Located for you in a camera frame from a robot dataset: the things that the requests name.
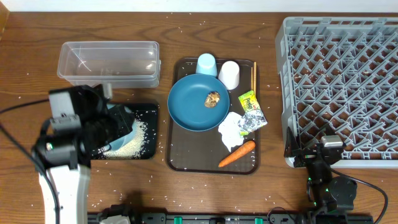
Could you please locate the pale pink cup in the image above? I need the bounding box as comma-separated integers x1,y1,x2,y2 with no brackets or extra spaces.
218,61,240,90

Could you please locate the brown food scrap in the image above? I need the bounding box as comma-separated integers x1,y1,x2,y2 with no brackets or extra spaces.
204,91,221,108

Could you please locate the orange carrot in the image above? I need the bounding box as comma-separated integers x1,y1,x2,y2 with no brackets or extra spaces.
218,141,256,167

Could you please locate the dark blue plate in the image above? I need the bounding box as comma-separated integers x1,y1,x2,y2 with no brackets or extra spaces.
167,74,230,132

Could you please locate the light blue cup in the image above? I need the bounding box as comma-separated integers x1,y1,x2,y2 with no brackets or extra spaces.
195,53,217,77

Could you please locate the clear plastic bin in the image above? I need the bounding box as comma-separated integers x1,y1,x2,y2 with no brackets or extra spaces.
57,41,161,88

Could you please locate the white rice pile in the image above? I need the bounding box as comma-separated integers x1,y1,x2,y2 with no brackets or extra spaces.
98,120,147,159

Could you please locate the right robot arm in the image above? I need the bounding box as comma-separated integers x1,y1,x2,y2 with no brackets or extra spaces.
284,128,358,223

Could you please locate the grey dishwasher rack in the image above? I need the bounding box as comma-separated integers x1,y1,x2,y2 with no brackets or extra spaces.
275,17,397,169

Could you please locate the crumpled white napkin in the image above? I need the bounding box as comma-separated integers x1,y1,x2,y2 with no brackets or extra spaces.
218,112,244,152

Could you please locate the green foil snack wrapper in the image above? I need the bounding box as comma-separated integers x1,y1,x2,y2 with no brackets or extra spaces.
238,90,267,136

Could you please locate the black waste tray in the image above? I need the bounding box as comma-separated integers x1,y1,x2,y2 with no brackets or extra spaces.
91,103,158,160

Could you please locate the wooden chopstick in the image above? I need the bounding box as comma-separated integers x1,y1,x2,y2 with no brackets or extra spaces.
253,62,257,95
251,67,254,90

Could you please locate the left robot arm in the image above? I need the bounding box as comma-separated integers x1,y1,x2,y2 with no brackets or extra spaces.
32,84,134,223

